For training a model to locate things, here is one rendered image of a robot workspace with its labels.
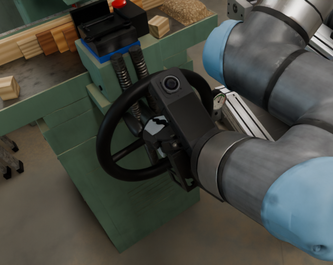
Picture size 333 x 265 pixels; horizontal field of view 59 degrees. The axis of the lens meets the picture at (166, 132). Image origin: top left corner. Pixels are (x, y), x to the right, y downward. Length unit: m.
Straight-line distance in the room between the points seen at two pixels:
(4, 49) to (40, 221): 0.99
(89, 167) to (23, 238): 0.81
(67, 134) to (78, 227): 0.81
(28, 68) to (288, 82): 0.61
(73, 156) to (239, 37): 0.59
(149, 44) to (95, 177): 0.46
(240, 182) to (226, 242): 1.11
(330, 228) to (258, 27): 0.21
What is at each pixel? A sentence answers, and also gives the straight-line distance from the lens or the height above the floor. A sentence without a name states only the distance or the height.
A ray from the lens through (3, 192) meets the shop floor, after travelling 1.82.
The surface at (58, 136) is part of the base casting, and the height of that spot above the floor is 0.77.
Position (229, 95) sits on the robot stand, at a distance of 1.58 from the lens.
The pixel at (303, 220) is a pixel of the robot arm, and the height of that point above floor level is 1.08.
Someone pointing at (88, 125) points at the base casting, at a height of 0.76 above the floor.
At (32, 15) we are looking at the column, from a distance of 0.99.
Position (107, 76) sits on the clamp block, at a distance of 0.60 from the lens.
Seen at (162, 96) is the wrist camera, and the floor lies 1.04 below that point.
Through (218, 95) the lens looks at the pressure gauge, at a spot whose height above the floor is 0.69.
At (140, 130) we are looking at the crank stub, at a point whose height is 0.91.
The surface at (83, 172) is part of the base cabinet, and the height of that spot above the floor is 0.60.
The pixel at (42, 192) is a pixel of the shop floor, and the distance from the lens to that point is 1.70.
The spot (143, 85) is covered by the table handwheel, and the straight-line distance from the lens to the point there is 0.53.
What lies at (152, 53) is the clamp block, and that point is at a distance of 0.62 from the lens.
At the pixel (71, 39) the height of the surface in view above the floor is 0.93.
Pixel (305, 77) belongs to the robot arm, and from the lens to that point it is 0.31.
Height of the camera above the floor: 1.28
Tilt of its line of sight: 48 degrees down
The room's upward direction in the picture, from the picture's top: 10 degrees counter-clockwise
